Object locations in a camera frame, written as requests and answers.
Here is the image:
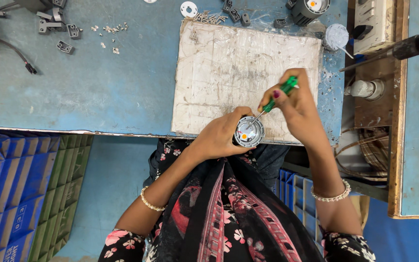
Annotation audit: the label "green plastic crate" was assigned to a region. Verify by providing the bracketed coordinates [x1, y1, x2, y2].
[28, 135, 94, 262]

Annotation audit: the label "bundle of brown cables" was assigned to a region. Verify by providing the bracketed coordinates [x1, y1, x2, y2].
[335, 127, 390, 182]

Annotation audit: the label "black soldering iron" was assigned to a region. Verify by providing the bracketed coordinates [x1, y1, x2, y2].
[339, 20, 419, 73]

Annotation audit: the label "black plug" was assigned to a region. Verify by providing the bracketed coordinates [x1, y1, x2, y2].
[351, 24, 374, 41]

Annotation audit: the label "white switch socket board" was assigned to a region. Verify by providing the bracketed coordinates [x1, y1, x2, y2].
[353, 0, 396, 56]

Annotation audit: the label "white plastic ring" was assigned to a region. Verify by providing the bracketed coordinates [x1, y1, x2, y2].
[180, 1, 198, 18]

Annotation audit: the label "black pink patterned scarf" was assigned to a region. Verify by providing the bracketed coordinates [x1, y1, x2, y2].
[168, 156, 326, 262]

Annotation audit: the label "grey round light housing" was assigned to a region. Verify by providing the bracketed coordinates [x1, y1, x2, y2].
[234, 116, 266, 148]

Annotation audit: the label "white paste cup with stick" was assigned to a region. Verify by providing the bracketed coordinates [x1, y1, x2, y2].
[325, 23, 355, 59]

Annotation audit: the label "plastic covered cardboard work board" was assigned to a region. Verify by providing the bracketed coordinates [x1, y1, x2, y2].
[170, 19, 322, 145]

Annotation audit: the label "long grey plastic bracket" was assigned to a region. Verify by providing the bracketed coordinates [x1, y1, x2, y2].
[38, 19, 67, 35]

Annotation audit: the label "dark metal frame bar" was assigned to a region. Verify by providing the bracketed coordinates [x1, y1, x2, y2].
[282, 161, 389, 203]

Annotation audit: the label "pearl bead bracelet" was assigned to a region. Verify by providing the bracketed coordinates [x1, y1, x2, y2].
[310, 179, 352, 203]

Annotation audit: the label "person's left hand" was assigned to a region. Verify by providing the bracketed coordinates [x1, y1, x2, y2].
[191, 106, 257, 161]

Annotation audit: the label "brown wooden board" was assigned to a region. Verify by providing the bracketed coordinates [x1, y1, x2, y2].
[346, 0, 410, 129]

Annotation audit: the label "scattered small silver screws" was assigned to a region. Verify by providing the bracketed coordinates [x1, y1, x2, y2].
[90, 22, 129, 55]

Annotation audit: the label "clear plastic bag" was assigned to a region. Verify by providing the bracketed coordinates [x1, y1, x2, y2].
[194, 7, 327, 38]

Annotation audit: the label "dark grey finned light housing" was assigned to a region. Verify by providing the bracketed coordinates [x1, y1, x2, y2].
[291, 0, 331, 26]

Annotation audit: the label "light blue plastic crate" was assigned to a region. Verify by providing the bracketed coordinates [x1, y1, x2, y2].
[276, 168, 327, 256]

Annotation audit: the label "person's right hand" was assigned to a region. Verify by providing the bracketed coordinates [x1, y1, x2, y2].
[258, 68, 329, 147]

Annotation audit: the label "green handled screwdriver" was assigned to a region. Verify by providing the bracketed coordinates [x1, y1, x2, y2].
[246, 76, 299, 130]

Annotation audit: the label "pile of silver screws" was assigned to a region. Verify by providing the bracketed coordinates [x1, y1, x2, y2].
[193, 12, 229, 25]

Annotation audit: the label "black floral dress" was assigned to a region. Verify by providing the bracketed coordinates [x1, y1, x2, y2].
[98, 138, 377, 262]

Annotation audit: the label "black cable with connector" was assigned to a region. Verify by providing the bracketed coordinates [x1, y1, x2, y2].
[0, 17, 38, 75]

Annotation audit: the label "white cylindrical holder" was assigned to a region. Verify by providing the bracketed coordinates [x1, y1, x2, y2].
[344, 79, 386, 101]

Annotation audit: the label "gold bead bracelet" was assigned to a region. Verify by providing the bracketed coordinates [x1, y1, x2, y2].
[140, 186, 167, 212]

